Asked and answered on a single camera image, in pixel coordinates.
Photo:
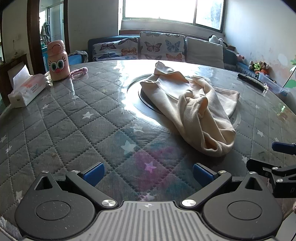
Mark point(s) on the dark wooden cabinet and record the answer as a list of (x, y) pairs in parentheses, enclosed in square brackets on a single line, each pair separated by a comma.
[(7, 71)]

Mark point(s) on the wide butterfly print cushion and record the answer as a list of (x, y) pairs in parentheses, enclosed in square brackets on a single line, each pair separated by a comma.
[(115, 49)]

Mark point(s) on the hanging clothes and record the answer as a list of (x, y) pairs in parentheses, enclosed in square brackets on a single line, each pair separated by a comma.
[(45, 30)]

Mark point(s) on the clear plastic storage box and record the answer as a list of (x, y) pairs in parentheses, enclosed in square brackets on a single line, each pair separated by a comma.
[(275, 84)]

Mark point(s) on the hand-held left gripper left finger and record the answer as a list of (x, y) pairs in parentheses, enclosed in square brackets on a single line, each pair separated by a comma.
[(93, 173)]

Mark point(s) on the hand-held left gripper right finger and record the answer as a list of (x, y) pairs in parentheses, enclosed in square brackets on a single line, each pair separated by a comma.
[(203, 173)]

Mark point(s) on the cream knit garment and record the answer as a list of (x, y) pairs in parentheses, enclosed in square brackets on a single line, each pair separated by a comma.
[(196, 111)]

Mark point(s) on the window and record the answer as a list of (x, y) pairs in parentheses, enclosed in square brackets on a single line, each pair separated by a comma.
[(161, 9)]

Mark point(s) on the dark wooden door frame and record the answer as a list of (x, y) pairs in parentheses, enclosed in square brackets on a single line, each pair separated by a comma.
[(34, 34)]

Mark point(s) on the green plush toy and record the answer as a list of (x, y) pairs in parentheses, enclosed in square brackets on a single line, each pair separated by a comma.
[(256, 66)]

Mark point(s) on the dark blue sofa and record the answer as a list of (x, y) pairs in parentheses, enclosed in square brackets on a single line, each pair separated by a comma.
[(101, 40)]

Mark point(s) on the blue chair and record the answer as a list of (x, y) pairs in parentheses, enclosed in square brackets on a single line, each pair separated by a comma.
[(75, 60)]

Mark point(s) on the plain grey cushion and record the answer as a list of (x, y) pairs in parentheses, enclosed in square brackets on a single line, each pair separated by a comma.
[(203, 53)]

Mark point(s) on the flower wall sticker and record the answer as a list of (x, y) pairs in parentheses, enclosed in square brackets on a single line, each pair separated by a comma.
[(291, 76)]

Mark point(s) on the tissue pack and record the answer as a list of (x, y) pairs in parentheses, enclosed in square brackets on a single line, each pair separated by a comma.
[(25, 90)]

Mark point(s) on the white plush toy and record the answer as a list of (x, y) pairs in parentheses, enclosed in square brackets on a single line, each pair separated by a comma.
[(215, 39)]

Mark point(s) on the black remote control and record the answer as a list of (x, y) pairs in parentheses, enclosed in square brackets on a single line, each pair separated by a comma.
[(249, 80)]

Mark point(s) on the round glass turntable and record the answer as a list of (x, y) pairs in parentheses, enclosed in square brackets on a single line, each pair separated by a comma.
[(134, 102)]

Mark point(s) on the pink plush toy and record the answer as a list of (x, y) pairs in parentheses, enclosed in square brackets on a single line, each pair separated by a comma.
[(240, 58)]

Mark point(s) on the pink cartoon water bottle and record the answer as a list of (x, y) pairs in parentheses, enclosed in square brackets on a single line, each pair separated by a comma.
[(59, 69)]

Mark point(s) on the square butterfly print cushion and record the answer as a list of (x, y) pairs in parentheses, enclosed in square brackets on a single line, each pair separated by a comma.
[(161, 46)]

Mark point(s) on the grey cloth on chair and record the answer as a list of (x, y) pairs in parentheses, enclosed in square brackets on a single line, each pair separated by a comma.
[(79, 53)]

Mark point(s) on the brown plush bear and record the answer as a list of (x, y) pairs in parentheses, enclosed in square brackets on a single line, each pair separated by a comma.
[(264, 65)]

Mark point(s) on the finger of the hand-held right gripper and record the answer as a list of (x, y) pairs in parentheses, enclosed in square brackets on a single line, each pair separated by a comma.
[(283, 147), (259, 165)]

